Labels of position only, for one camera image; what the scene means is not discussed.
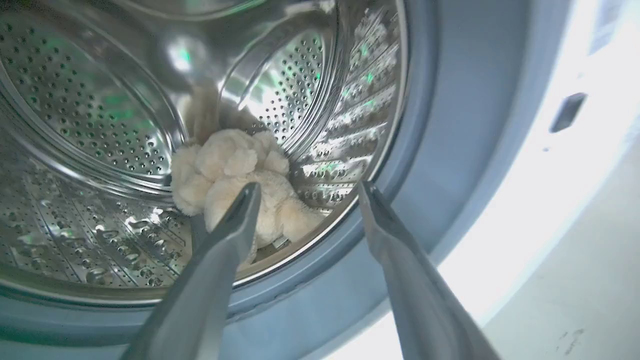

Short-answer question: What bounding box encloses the grey rubber door gasket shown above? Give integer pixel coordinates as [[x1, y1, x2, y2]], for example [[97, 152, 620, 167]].
[[0, 0, 531, 360]]

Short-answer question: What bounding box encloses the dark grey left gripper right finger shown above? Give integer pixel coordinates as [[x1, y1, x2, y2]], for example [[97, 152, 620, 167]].
[[357, 181, 502, 360]]

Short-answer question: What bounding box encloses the cream plush teddy bear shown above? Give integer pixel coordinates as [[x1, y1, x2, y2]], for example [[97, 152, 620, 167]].
[[170, 129, 326, 265]]

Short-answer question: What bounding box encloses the perforated steel washer drum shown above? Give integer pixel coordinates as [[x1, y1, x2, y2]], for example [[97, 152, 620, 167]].
[[0, 0, 408, 303]]

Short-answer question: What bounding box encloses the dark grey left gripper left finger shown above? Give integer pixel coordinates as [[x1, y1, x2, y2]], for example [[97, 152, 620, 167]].
[[120, 182, 262, 360]]

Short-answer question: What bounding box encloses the white front-load washing machine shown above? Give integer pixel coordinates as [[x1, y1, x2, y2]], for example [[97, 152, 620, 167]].
[[0, 0, 640, 360]]

